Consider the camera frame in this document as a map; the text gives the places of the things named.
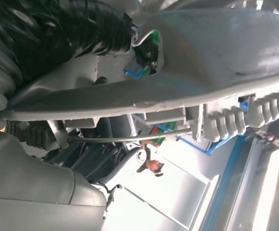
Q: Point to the person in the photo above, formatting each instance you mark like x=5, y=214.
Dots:
x=154, y=165

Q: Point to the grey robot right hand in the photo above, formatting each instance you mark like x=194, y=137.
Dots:
x=33, y=185

